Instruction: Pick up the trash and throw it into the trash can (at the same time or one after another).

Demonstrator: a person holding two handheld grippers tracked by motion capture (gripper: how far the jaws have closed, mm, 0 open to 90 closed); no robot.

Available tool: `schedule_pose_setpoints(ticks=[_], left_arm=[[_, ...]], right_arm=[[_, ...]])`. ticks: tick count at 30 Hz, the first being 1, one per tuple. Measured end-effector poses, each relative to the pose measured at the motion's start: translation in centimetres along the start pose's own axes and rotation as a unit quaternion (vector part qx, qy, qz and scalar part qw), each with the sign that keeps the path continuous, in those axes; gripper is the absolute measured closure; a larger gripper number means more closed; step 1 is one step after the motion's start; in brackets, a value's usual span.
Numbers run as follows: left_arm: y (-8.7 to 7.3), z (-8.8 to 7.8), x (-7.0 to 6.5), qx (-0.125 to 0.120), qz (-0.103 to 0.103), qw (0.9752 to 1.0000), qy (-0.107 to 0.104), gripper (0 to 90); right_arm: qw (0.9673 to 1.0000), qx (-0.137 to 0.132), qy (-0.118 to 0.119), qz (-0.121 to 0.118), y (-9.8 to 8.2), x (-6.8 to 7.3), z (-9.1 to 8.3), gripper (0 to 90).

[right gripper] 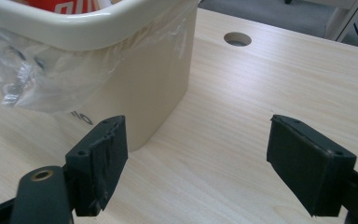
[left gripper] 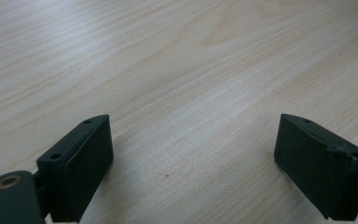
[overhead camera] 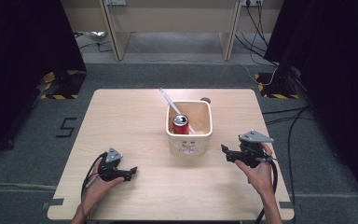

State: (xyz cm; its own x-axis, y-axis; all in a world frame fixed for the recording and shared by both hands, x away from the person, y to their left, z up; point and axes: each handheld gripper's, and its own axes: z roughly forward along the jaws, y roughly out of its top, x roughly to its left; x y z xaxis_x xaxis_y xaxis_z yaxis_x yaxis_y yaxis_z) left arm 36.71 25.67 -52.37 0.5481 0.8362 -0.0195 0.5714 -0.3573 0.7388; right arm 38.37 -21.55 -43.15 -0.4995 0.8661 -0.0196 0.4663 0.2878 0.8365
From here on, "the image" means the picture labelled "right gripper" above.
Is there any red snack packet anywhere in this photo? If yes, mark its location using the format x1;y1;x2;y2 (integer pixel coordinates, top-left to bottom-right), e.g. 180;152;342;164
24;0;97;15

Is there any cream plastic waste bin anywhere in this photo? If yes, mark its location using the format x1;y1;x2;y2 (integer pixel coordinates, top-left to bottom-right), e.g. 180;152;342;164
0;0;200;153

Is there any white furniture leg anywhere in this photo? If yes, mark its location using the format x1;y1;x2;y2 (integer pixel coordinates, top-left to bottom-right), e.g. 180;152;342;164
324;0;358;43

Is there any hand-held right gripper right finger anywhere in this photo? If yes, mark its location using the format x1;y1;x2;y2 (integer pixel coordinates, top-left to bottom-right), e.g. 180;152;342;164
266;114;357;217

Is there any clear plastic bin liner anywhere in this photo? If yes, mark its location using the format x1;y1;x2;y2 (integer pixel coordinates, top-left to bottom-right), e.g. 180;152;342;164
0;6;189;115

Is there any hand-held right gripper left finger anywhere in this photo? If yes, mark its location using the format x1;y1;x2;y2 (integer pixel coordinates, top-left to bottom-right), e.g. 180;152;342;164
64;115;129;217

